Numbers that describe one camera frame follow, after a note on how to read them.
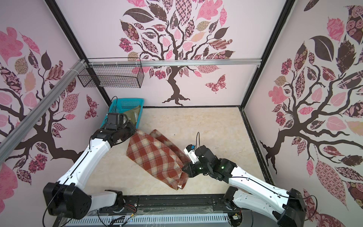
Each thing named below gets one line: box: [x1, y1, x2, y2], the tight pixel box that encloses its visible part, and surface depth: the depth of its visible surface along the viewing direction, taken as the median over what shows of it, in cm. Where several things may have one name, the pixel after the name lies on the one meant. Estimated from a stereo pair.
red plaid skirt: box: [126, 129, 191, 191], surface depth 82 cm
